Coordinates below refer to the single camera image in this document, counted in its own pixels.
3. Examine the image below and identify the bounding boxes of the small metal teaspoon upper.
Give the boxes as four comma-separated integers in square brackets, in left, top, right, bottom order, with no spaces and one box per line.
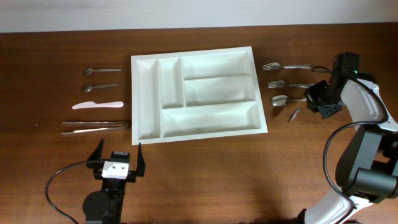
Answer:
[83,68,121,77]

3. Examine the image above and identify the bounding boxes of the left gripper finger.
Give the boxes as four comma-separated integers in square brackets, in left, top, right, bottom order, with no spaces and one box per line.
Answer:
[86,139,104,168]
[131,143,146,177]

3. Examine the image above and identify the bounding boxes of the small metal teaspoon lower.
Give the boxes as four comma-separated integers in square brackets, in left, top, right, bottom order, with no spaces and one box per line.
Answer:
[81,84,118,93]

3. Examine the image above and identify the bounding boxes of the white plastic knife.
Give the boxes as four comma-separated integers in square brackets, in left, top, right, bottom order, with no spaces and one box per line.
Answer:
[72,101,124,110]

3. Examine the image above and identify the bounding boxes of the small metal teaspoon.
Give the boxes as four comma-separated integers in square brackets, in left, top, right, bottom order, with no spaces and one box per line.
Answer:
[81,84,118,93]
[83,68,121,77]

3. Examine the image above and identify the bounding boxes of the metal fork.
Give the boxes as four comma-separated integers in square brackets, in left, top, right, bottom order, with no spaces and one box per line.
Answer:
[262,62,313,71]
[267,80,313,88]

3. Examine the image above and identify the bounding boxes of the white plastic cutlery tray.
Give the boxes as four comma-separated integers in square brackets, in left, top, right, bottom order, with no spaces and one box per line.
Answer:
[131,46,268,145]

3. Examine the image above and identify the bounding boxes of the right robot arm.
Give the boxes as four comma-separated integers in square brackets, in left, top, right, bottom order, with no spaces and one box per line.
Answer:
[294,52,397,223]

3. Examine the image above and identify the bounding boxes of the large metal spoon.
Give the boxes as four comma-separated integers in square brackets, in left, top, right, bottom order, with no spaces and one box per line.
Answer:
[288,108,302,122]
[271,95,307,106]

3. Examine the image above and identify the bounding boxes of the metal kitchen tongs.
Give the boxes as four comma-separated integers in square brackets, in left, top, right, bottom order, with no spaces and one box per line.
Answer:
[62,121,130,135]

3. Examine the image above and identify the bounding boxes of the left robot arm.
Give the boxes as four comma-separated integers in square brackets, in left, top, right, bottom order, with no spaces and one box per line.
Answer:
[82,140,146,224]

